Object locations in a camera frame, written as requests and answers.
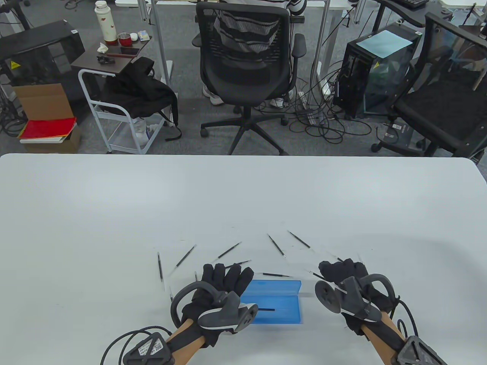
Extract person's right hand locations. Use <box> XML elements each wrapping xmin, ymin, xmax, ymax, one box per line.
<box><xmin>318</xmin><ymin>259</ymin><xmax>398</xmax><ymax>336</ymax></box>

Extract person's left hand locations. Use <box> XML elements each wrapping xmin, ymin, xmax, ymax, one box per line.
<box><xmin>181</xmin><ymin>263</ymin><xmax>255</xmax><ymax>348</ymax></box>

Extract pen refills group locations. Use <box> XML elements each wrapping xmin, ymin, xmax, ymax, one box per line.
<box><xmin>157</xmin><ymin>230</ymin><xmax>366</xmax><ymax>303</ymax></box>

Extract blue plastic stationery box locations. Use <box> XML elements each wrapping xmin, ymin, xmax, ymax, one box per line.
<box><xmin>240</xmin><ymin>280</ymin><xmax>304</xmax><ymax>325</ymax></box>

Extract person's left forearm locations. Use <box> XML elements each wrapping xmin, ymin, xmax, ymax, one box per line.
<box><xmin>167</xmin><ymin>319</ymin><xmax>208</xmax><ymax>365</ymax></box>

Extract person's right forearm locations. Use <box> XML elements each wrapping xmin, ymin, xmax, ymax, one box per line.
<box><xmin>363</xmin><ymin>312</ymin><xmax>409</xmax><ymax>365</ymax></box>

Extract low cardboard box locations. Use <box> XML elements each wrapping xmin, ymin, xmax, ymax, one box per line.
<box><xmin>23</xmin><ymin>125</ymin><xmax>81</xmax><ymax>154</ymax></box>

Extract open cardboard box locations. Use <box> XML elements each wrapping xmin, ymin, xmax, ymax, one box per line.
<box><xmin>11</xmin><ymin>83</ymin><xmax>75</xmax><ymax>121</ymax></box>

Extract black floor device with label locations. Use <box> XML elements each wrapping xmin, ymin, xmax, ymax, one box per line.
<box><xmin>379</xmin><ymin>122</ymin><xmax>419</xmax><ymax>152</ymax></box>

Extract clear plastic bottle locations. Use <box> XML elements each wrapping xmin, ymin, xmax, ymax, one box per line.
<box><xmin>133</xmin><ymin>117</ymin><xmax>150</xmax><ymax>147</ymax></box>

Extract black mesh armchair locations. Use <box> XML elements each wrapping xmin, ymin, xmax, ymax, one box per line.
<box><xmin>371</xmin><ymin>11</ymin><xmax>487</xmax><ymax>158</ymax></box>

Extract black glass-sided computer tower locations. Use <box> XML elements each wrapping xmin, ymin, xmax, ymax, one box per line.
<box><xmin>333</xmin><ymin>23</ymin><xmax>423</xmax><ymax>119</ymax></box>

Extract black mesh office chair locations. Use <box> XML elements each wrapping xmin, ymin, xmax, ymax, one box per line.
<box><xmin>192</xmin><ymin>2</ymin><xmax>307</xmax><ymax>156</ymax></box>

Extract black backpack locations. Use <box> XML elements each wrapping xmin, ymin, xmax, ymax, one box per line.
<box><xmin>100</xmin><ymin>57</ymin><xmax>183</xmax><ymax>142</ymax></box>

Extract white book stack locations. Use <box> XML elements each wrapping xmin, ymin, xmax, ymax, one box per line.
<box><xmin>19</xmin><ymin>135</ymin><xmax>67</xmax><ymax>145</ymax></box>

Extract light blue paper sheet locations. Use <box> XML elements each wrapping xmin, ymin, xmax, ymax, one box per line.
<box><xmin>356</xmin><ymin>30</ymin><xmax>413</xmax><ymax>59</ymax></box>

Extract red folder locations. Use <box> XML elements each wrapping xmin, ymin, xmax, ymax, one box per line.
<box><xmin>18</xmin><ymin>117</ymin><xmax>77</xmax><ymax>140</ymax></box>

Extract white desk with metal legs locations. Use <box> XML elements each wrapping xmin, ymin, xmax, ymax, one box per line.
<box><xmin>114</xmin><ymin>0</ymin><xmax>360</xmax><ymax>95</ymax></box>

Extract white cart with dark top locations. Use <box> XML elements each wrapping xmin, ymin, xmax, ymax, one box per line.
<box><xmin>71</xmin><ymin>35</ymin><xmax>168</xmax><ymax>155</ymax></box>

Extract black desk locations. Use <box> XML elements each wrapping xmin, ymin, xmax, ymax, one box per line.
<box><xmin>375</xmin><ymin>0</ymin><xmax>457</xmax><ymax>27</ymax></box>

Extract white thermos bottle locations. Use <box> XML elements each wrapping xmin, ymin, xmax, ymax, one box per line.
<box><xmin>94</xmin><ymin>0</ymin><xmax>118</xmax><ymax>43</ymax></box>

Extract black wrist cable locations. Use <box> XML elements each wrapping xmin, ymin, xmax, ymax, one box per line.
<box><xmin>100</xmin><ymin>326</ymin><xmax>172</xmax><ymax>365</ymax></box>
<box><xmin>396</xmin><ymin>298</ymin><xmax>419</xmax><ymax>339</ymax></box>

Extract tangled black floor cables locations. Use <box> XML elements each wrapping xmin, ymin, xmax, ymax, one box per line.
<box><xmin>253</xmin><ymin>57</ymin><xmax>373</xmax><ymax>144</ymax></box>

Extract black desk frame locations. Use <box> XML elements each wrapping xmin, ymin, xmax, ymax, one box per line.
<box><xmin>0</xmin><ymin>0</ymin><xmax>33</xmax><ymax>31</ymax></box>

